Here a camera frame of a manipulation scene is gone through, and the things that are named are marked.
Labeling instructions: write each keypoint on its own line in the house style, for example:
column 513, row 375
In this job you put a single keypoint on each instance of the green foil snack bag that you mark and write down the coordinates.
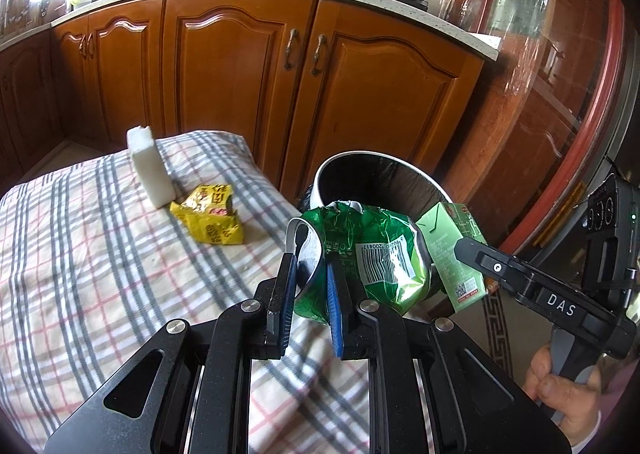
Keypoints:
column 380, row 244

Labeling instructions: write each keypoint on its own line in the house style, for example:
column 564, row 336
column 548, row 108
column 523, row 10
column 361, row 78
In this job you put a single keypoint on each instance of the narrow wooden cabinet door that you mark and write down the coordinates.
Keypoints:
column 70, row 79

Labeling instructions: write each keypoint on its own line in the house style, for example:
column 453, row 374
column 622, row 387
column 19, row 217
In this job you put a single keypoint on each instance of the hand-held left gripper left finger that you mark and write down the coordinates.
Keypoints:
column 288, row 299

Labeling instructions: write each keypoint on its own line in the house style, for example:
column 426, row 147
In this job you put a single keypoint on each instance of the dark wooden sink cabinet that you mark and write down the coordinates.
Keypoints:
column 25, row 104

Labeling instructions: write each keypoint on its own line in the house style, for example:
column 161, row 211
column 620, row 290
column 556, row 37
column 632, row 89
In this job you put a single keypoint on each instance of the yellow snack wrapper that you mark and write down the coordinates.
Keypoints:
column 210, row 214

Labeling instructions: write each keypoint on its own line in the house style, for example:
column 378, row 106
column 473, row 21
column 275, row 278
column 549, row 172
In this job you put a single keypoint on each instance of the white box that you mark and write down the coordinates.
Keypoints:
column 150, row 169

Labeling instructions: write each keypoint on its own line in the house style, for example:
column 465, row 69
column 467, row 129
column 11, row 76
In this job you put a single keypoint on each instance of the person's right hand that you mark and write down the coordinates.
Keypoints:
column 560, row 394

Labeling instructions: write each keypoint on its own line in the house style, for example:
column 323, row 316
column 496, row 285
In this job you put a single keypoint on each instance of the wooden glass display cabinet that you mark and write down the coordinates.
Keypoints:
column 540, row 84

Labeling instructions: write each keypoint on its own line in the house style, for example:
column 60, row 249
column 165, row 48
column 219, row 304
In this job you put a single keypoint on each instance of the green drink carton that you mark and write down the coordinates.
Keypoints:
column 445, row 244

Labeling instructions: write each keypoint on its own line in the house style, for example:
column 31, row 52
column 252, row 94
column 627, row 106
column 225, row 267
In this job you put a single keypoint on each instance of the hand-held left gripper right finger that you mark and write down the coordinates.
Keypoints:
column 334, row 304

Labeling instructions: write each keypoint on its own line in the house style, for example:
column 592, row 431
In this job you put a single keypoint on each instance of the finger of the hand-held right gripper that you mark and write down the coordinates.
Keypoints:
column 495, row 266

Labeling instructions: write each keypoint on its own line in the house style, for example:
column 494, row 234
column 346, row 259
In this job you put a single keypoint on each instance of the white bin with black liner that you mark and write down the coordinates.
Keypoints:
column 370, row 179

